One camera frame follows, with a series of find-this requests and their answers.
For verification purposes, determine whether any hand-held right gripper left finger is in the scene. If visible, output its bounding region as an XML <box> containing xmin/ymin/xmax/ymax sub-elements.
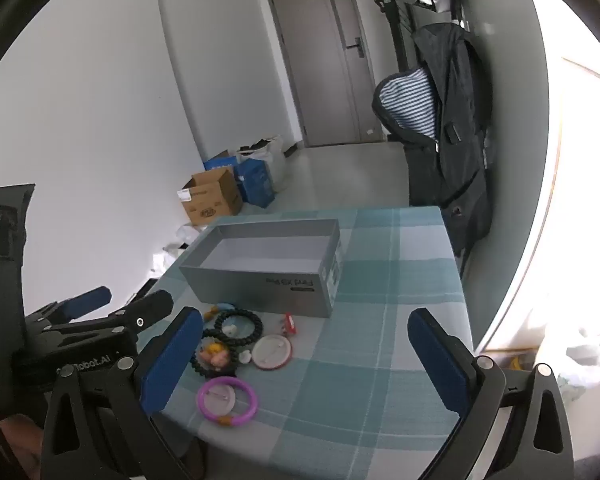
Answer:
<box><xmin>40</xmin><ymin>306</ymin><xmax>204</xmax><ymax>480</ymax></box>

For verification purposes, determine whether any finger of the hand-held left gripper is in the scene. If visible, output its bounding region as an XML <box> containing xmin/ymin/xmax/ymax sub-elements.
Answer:
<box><xmin>47</xmin><ymin>290</ymin><xmax>175</xmax><ymax>347</ymax></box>
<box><xmin>25</xmin><ymin>286</ymin><xmax>112</xmax><ymax>332</ymax></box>

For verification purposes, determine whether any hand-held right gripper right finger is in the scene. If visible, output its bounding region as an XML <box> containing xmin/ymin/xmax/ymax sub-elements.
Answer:
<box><xmin>408</xmin><ymin>308</ymin><xmax>576</xmax><ymax>480</ymax></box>

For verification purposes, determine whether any pink pig hair tie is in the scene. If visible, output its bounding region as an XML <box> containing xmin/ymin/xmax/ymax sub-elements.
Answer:
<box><xmin>191</xmin><ymin>329</ymin><xmax>239</xmax><ymax>379</ymax></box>

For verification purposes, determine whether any purple ring bracelet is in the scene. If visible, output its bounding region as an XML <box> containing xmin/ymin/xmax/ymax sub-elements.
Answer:
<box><xmin>196</xmin><ymin>377</ymin><xmax>259</xmax><ymax>428</ymax></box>

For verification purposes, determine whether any black bead bracelet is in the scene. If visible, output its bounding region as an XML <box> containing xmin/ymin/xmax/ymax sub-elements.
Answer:
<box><xmin>214</xmin><ymin>310</ymin><xmax>264</xmax><ymax>347</ymax></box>

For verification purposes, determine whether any grey cardboard box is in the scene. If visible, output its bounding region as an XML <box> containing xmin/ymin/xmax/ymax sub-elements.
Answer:
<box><xmin>179</xmin><ymin>218</ymin><xmax>342</xmax><ymax>319</ymax></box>

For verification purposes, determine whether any person's left hand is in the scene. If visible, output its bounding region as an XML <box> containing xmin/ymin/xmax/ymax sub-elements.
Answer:
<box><xmin>0</xmin><ymin>412</ymin><xmax>46</xmax><ymax>480</ymax></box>

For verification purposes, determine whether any crumpled white plastic bag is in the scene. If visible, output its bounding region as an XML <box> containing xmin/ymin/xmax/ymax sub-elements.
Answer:
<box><xmin>152</xmin><ymin>245</ymin><xmax>186</xmax><ymax>276</ymax></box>

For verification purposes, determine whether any yellow object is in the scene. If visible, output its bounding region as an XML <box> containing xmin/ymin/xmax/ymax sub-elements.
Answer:
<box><xmin>507</xmin><ymin>352</ymin><xmax>536</xmax><ymax>372</ymax></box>

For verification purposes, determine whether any large white plastic bag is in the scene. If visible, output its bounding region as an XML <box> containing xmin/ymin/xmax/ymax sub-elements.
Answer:
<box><xmin>172</xmin><ymin>222</ymin><xmax>211</xmax><ymax>248</ymax></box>

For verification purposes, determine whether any teal checked tablecloth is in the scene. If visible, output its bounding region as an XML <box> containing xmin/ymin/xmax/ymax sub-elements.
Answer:
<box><xmin>145</xmin><ymin>206</ymin><xmax>473</xmax><ymax>480</ymax></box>

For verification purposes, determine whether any brown cardboard box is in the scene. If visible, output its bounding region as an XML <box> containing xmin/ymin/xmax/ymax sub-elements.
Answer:
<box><xmin>181</xmin><ymin>168</ymin><xmax>244</xmax><ymax>227</ymax></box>

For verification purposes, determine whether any white plastic shopping bag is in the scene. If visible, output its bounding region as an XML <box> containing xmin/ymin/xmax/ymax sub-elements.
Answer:
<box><xmin>535</xmin><ymin>327</ymin><xmax>600</xmax><ymax>402</ymax></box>

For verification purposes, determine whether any open blue box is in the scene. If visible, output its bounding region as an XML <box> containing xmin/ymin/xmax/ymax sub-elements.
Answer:
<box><xmin>203</xmin><ymin>150</ymin><xmax>241</xmax><ymax>173</ymax></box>

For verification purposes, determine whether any blue carton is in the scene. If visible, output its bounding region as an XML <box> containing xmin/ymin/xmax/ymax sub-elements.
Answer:
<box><xmin>235</xmin><ymin>158</ymin><xmax>276</xmax><ymax>208</ymax></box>

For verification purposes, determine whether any white woven bag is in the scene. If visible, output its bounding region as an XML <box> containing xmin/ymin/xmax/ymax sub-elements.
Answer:
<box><xmin>237</xmin><ymin>135</ymin><xmax>291</xmax><ymax>193</ymax></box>

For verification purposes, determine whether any black jacket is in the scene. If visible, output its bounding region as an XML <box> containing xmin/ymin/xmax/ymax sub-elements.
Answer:
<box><xmin>372</xmin><ymin>22</ymin><xmax>493</xmax><ymax>261</ymax></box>

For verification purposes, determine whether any striped shirt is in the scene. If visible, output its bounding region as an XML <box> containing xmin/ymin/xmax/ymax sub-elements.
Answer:
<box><xmin>380</xmin><ymin>67</ymin><xmax>438</xmax><ymax>139</ymax></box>

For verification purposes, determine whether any grey door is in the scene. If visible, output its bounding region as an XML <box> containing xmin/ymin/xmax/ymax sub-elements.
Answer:
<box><xmin>265</xmin><ymin>0</ymin><xmax>383</xmax><ymax>148</ymax></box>

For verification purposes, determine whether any black metal rack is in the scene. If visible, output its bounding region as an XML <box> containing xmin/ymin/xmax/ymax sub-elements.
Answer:
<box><xmin>375</xmin><ymin>0</ymin><xmax>418</xmax><ymax>78</ymax></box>

